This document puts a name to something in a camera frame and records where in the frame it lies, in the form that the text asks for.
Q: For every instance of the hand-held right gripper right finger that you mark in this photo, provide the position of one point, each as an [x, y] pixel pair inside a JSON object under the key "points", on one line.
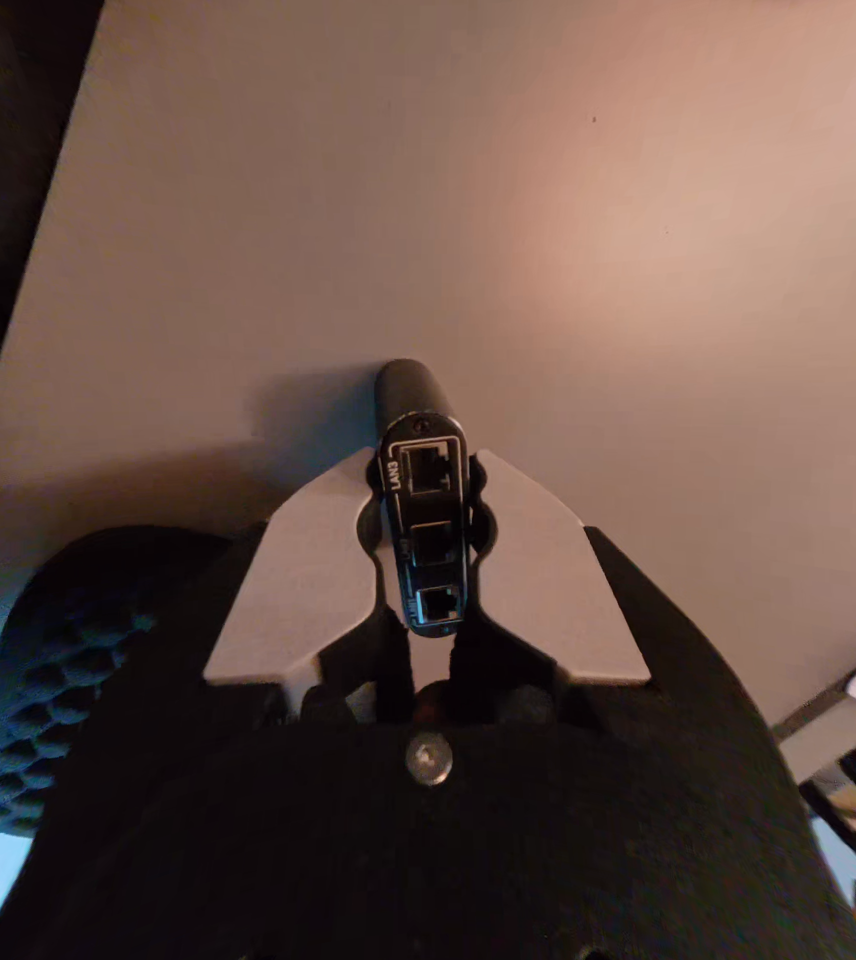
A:
{"points": [[555, 600]]}

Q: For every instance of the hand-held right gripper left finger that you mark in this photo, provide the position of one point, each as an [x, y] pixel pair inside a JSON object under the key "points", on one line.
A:
{"points": [[300, 592]]}

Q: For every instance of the black ethernet hub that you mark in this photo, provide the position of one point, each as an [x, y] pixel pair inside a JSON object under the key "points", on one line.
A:
{"points": [[428, 517]]}

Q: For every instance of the person's right hand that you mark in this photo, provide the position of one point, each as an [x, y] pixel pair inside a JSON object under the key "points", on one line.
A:
{"points": [[435, 701]]}

